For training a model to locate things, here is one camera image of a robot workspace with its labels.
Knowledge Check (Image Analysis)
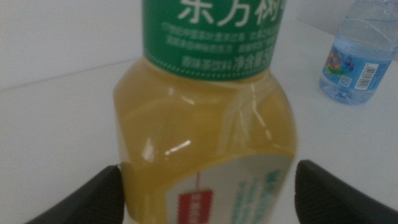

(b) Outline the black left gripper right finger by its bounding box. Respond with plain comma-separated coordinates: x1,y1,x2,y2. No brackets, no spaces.
294,159,398,224

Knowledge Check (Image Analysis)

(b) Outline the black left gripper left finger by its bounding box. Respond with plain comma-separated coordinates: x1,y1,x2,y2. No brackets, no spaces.
24,164,126,224

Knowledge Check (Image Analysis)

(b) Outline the yellow tea bottle green label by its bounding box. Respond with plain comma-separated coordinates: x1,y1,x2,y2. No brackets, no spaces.
113,0,298,224

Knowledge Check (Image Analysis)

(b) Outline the clear water bottle blue label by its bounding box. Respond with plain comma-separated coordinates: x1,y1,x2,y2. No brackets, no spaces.
318,0,398,106

